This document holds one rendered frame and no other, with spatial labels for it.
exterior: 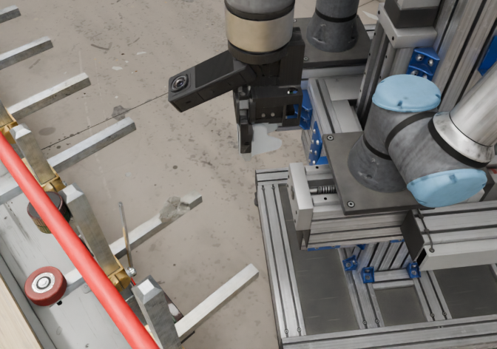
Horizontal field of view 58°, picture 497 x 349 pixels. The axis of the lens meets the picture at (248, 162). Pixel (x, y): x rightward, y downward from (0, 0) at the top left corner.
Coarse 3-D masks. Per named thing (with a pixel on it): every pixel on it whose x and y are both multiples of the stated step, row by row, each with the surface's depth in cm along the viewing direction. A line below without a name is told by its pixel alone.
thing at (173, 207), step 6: (168, 198) 116; (174, 198) 115; (168, 204) 114; (174, 204) 114; (180, 204) 113; (186, 204) 115; (162, 210) 113; (168, 210) 113; (174, 210) 114; (180, 210) 113; (186, 210) 114; (162, 216) 112; (168, 216) 113; (174, 216) 112; (162, 222) 112
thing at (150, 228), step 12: (192, 192) 118; (192, 204) 117; (156, 216) 113; (180, 216) 116; (144, 228) 111; (156, 228) 112; (120, 240) 109; (132, 240) 109; (144, 240) 112; (120, 252) 107; (72, 276) 103; (72, 288) 103; (60, 300) 102
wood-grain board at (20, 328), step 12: (0, 276) 99; (0, 288) 97; (0, 300) 95; (12, 300) 95; (0, 312) 93; (12, 312) 93; (0, 324) 92; (12, 324) 92; (24, 324) 92; (0, 336) 90; (12, 336) 90; (24, 336) 90; (36, 336) 93; (0, 348) 89; (12, 348) 89; (24, 348) 89; (36, 348) 89
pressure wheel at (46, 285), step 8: (40, 272) 98; (48, 272) 98; (56, 272) 98; (32, 280) 97; (40, 280) 97; (48, 280) 97; (56, 280) 97; (64, 280) 99; (24, 288) 96; (32, 288) 96; (40, 288) 96; (48, 288) 96; (56, 288) 96; (64, 288) 98; (32, 296) 95; (40, 296) 95; (48, 296) 95; (56, 296) 96; (40, 304) 96; (48, 304) 96
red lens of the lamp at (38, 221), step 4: (56, 192) 80; (60, 196) 80; (28, 204) 79; (64, 204) 80; (28, 208) 78; (60, 208) 78; (64, 208) 80; (28, 212) 78; (64, 212) 80; (32, 216) 77; (36, 220) 77; (40, 220) 77; (36, 224) 78; (40, 224) 78; (44, 224) 78
